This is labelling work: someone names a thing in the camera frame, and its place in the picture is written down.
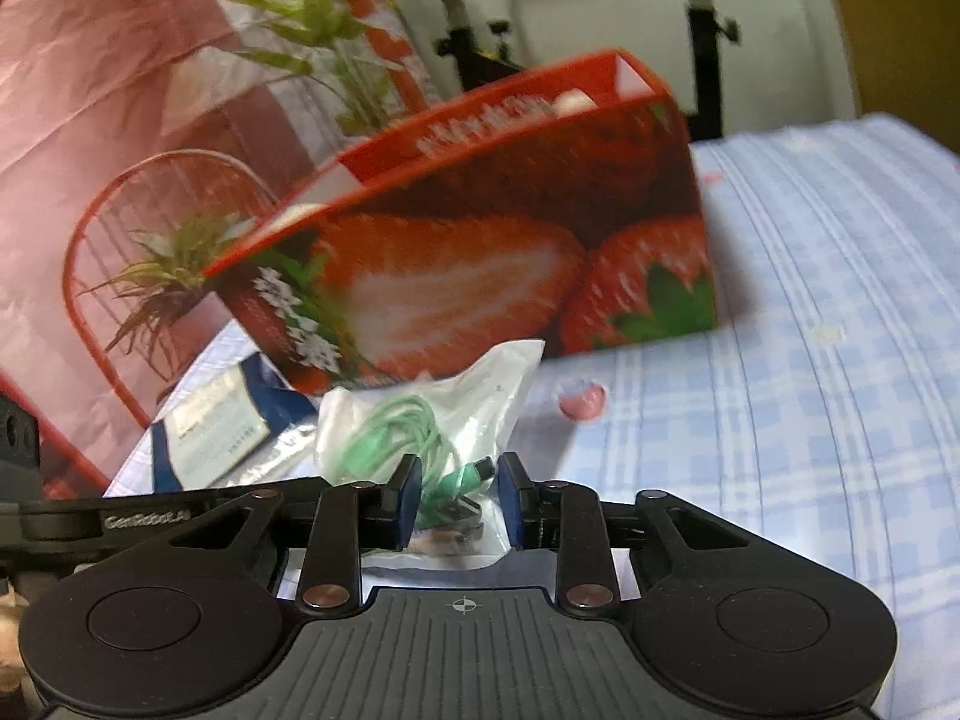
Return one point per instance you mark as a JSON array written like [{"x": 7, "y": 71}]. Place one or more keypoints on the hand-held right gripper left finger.
[{"x": 409, "y": 499}]

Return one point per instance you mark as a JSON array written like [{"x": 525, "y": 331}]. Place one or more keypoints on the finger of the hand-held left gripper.
[{"x": 296, "y": 485}]

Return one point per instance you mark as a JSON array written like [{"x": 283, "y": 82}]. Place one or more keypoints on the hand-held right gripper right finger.
[{"x": 510, "y": 501}]

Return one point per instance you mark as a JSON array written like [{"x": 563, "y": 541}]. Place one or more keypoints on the blue packet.
[{"x": 217, "y": 435}]

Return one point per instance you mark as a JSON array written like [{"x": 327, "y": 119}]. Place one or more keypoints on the red strawberry print cardboard box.
[{"x": 465, "y": 277}]

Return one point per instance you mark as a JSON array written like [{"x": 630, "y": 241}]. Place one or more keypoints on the blue checkered tablecloth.
[{"x": 787, "y": 390}]

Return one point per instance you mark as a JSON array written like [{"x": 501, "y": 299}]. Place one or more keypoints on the black exercise bike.
[{"x": 705, "y": 52}]

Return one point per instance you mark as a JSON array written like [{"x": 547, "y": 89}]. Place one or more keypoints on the yellow wooden door panel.
[{"x": 900, "y": 30}]

